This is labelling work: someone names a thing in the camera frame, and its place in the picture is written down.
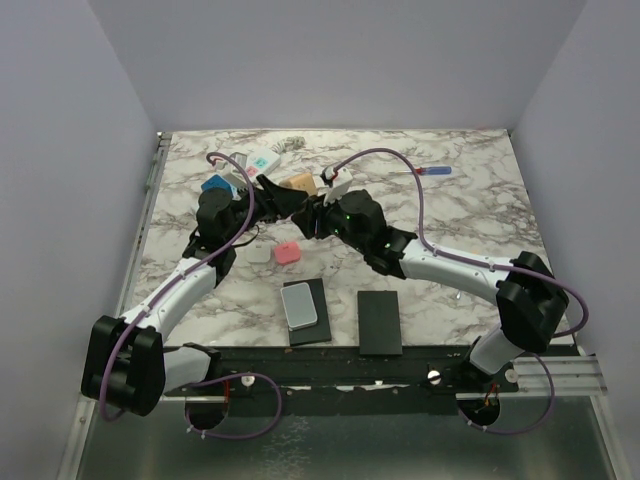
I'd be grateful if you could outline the blue cube socket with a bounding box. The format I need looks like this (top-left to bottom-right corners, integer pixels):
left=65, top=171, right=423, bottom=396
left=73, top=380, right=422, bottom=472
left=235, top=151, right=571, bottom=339
left=201, top=175, right=237, bottom=197

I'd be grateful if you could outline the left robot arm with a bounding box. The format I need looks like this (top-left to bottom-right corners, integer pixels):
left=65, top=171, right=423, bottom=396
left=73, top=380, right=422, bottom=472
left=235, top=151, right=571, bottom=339
left=81, top=175, right=310, bottom=416

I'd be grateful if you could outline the black rectangular slab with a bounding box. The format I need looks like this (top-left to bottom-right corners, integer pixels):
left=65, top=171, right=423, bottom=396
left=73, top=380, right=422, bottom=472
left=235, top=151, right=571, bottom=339
left=357, top=291, right=403, bottom=357

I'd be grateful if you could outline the white power strip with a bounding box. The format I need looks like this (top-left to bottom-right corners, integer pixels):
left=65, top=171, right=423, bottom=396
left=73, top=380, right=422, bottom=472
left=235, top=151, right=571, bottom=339
left=231, top=149, right=281, bottom=177

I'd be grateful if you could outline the black slab under power bank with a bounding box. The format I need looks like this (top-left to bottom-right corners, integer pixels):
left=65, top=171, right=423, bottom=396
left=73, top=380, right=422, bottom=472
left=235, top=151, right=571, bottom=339
left=280, top=278, right=332, bottom=347

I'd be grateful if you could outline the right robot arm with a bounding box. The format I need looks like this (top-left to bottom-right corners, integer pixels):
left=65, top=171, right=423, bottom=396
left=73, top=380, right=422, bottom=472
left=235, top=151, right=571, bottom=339
left=292, top=190, right=569, bottom=391

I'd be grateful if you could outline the beige cube socket adapter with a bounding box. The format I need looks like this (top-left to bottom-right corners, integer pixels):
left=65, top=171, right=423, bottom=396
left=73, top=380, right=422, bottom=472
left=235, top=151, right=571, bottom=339
left=279, top=172, right=318, bottom=196

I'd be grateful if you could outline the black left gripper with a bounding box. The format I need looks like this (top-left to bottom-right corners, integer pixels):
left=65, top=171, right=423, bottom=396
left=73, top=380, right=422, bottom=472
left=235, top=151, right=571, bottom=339
left=223, top=173, right=305, bottom=244

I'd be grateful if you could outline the blue red screwdriver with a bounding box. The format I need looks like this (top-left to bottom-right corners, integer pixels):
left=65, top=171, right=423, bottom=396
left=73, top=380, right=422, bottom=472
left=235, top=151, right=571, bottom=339
left=392, top=166, right=452, bottom=176

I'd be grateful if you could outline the aluminium table edge rail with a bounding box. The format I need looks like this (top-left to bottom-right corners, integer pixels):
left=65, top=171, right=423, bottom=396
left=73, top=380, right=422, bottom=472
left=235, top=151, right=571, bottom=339
left=115, top=132, right=173, bottom=318

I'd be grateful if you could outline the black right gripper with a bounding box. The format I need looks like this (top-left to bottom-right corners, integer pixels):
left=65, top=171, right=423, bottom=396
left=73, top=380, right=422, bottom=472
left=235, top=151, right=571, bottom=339
left=295, top=184, right=369, bottom=254

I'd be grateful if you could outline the grey white power bank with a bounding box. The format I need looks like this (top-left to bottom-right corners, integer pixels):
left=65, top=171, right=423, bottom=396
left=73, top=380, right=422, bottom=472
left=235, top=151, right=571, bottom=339
left=281, top=283, right=318, bottom=331

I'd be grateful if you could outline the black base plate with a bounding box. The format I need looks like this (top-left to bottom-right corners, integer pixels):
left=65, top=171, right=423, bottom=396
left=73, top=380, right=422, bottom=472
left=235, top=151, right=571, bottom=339
left=164, top=344, right=518, bottom=422

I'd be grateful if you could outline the white folding plug adapter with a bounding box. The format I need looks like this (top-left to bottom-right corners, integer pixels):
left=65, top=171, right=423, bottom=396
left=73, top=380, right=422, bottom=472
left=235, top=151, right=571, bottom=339
left=246, top=244, right=272, bottom=264

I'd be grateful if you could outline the pink plug adapter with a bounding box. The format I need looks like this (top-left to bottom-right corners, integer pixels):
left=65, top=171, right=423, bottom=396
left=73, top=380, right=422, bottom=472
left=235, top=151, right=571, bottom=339
left=273, top=242, right=301, bottom=266

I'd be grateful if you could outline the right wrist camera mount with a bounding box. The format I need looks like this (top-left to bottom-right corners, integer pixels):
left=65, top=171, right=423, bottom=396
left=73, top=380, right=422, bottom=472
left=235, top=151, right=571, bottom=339
left=321, top=166, right=353, bottom=206

